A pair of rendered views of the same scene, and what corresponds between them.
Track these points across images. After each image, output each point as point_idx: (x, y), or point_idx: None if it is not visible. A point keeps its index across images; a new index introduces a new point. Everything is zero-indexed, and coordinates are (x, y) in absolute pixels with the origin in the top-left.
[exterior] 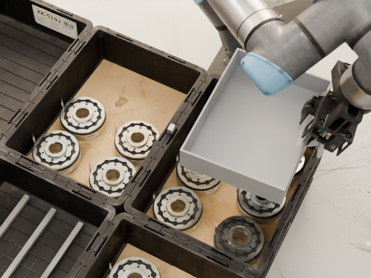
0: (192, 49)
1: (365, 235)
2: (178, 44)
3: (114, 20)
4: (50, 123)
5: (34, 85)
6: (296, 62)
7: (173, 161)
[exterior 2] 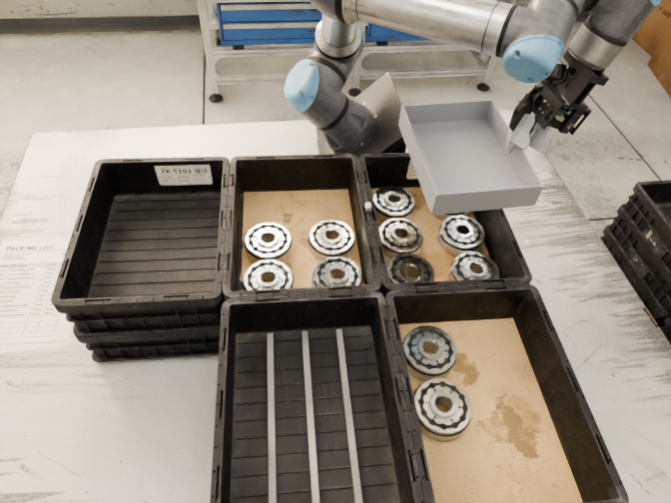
0: None
1: (519, 238)
2: None
3: None
4: (238, 263)
5: (197, 239)
6: (566, 29)
7: None
